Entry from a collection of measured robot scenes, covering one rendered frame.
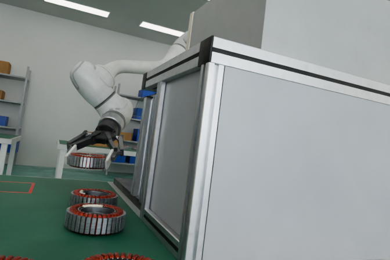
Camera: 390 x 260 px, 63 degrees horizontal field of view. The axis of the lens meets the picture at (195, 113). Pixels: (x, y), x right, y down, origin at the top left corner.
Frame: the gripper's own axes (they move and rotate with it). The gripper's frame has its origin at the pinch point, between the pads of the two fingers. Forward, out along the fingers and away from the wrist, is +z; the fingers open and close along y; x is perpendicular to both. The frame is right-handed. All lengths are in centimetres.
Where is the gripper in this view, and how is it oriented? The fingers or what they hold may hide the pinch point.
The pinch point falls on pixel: (88, 159)
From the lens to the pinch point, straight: 101.1
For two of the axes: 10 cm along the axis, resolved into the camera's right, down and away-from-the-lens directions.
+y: -9.9, -1.2, 0.1
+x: 1.0, -9.0, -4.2
